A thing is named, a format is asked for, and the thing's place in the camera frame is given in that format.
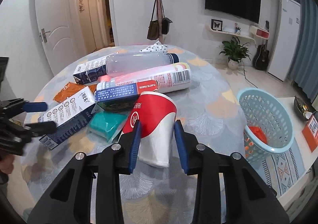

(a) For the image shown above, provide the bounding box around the white blue milk carton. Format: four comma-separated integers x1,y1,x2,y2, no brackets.
38,87,97,150

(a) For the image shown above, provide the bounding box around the teal tissue pack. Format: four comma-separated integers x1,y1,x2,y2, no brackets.
87,111,127,142

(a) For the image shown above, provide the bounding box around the orange snack packet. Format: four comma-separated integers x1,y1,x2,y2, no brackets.
53,82,97,103

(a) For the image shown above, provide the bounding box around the orange plastic bag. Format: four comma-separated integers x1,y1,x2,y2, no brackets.
244,126,268,151

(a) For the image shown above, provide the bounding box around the red white paper cup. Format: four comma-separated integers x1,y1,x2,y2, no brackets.
122,92,177,168

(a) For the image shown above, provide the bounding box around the blue snack box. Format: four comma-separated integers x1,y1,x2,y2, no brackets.
94,80,158,112

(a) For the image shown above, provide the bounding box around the pink white tube container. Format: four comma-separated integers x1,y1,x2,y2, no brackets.
96,62,191,93

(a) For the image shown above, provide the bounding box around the clear plastic bottle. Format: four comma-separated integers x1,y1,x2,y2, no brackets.
106,52,179,77

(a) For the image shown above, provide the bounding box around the white dotted wrapper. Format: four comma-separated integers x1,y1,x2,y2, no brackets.
140,41,168,54

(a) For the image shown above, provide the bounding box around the left hand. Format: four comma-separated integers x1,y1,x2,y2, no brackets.
0,154,15,174

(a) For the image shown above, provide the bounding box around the light blue laundry basket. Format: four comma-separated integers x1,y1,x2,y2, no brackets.
237,88,294,164

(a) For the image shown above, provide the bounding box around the white coffee table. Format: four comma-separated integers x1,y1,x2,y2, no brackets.
278,97,317,210

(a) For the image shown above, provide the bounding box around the orange box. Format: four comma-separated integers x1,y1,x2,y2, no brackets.
302,112,318,152

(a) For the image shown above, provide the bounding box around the dark bowl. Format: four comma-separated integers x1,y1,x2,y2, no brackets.
293,96,311,121

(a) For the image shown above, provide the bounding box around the black guitar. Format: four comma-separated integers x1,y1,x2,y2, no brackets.
253,40,269,71

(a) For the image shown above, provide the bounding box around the green potted plant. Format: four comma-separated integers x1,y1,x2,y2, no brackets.
219,36,251,70

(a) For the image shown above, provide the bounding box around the white door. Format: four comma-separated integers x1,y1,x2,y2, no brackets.
35,0,78,75

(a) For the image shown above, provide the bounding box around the blue curtain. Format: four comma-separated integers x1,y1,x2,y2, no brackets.
288,0,317,101

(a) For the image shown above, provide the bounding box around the brown hanging bag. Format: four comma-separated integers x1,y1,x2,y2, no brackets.
147,0,159,40

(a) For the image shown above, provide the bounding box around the black hanging bag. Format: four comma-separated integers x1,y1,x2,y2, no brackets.
162,17,173,35

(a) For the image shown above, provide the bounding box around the white lower wall shelf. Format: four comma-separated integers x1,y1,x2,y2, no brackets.
205,25,255,42

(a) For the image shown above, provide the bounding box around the butterfly picture frame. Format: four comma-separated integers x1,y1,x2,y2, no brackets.
211,19,223,31

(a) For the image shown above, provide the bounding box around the white red wall cabinet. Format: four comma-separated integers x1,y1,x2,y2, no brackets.
249,25,270,40

